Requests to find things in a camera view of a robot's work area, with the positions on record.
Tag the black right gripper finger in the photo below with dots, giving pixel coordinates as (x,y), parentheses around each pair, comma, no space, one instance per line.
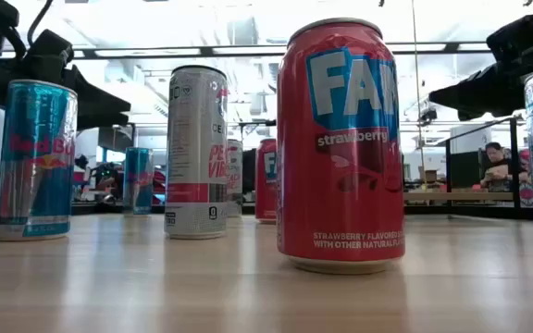
(470,92)
(479,112)

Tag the person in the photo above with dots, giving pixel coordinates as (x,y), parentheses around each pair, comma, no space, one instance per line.
(498,162)

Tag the overhead frame beam with lights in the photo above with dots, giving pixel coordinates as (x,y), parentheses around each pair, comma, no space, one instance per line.
(206,51)

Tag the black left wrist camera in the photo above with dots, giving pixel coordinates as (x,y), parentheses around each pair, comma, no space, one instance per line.
(51,48)

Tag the black monitor on stand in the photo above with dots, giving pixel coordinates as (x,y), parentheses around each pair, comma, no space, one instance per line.
(115,139)

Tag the black aluminium table frame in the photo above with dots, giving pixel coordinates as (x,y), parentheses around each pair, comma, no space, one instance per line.
(479,212)

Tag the black ceiling camera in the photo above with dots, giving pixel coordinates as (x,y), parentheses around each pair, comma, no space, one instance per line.
(428,115)

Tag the white Celsius can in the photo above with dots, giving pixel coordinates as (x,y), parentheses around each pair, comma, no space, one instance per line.
(235,176)
(192,152)

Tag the red Fanta strawberry can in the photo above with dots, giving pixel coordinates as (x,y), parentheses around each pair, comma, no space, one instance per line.
(265,185)
(340,185)

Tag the colourful poster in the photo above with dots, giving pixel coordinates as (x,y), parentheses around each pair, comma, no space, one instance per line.
(525,194)

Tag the black partition panel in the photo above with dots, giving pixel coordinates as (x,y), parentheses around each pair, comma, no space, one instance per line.
(463,168)

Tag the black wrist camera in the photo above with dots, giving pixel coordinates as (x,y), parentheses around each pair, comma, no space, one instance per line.
(51,48)
(514,39)

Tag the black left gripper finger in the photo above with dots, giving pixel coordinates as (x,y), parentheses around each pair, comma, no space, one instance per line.
(102,121)
(97,102)

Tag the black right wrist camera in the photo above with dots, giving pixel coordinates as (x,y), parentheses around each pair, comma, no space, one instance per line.
(514,39)

